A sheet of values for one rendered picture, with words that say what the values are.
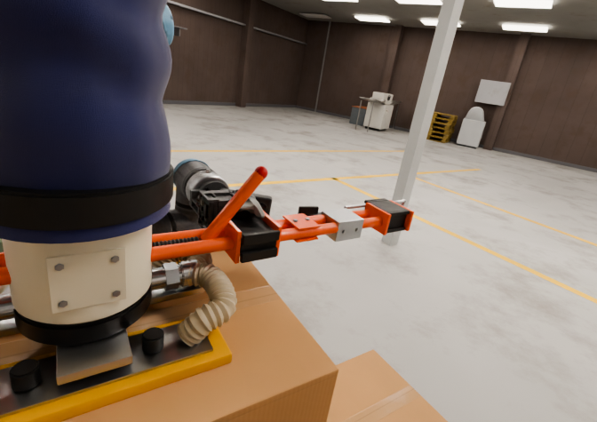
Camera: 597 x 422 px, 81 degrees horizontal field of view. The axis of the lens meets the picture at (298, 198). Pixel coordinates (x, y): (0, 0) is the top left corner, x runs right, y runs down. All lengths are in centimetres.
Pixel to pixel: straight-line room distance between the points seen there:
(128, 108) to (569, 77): 1487
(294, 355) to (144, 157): 37
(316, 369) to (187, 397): 19
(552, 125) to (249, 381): 1471
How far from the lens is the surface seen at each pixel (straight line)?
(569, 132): 1505
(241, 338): 61
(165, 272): 60
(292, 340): 62
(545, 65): 1508
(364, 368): 140
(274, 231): 60
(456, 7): 352
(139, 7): 43
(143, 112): 44
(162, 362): 55
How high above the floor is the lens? 148
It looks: 19 degrees down
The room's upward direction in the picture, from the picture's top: 9 degrees clockwise
